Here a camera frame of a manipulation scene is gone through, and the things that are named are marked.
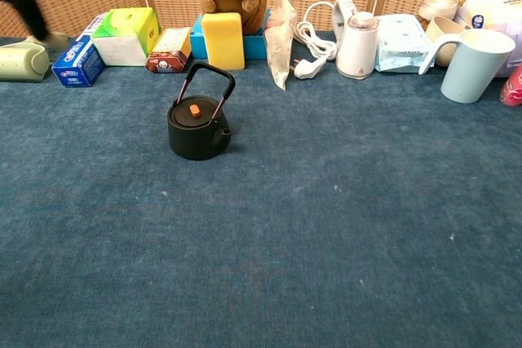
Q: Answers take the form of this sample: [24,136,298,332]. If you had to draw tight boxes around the beige bowl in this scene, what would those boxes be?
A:
[425,15,470,68]

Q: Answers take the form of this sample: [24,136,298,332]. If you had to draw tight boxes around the pale green lint roller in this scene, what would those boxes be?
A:
[0,36,51,82]

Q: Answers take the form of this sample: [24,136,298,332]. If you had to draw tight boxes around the blue plastic box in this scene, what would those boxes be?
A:
[189,7,271,60]

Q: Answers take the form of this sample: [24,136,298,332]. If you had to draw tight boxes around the black teapot with handle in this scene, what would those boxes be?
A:
[166,61,237,161]

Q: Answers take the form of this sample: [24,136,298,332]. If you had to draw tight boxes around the red brown snack box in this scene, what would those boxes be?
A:
[145,26,192,74]

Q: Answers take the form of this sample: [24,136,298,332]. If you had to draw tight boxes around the pink egg-shaped toy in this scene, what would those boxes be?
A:
[499,63,522,108]

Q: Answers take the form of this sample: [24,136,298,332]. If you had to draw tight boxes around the yellow sponge block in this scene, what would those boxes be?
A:
[201,12,246,71]

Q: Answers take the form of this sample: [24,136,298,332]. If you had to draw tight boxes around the light blue wet wipes pack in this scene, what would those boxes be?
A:
[374,13,433,74]

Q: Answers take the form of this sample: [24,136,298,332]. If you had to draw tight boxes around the green tissue box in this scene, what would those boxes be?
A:
[91,7,161,68]

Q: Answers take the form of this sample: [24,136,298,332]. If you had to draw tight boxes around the pale purple white bag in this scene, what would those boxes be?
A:
[453,0,522,78]

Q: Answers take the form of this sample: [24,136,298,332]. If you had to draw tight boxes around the black lid with orange knob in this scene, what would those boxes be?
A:
[170,97,221,127]

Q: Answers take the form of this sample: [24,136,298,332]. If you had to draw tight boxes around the light blue cup white handle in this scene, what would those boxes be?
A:
[418,29,517,104]

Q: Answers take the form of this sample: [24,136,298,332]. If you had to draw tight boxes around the white power cable with plug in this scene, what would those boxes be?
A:
[292,1,342,81]

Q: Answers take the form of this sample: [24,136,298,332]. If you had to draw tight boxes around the blue toothpaste box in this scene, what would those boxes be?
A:
[51,12,109,88]

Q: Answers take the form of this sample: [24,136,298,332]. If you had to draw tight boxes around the dark blue table carpet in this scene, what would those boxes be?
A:
[0,29,522,348]

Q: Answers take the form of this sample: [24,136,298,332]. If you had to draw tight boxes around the clear plastic packet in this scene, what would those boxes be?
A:
[263,0,298,91]

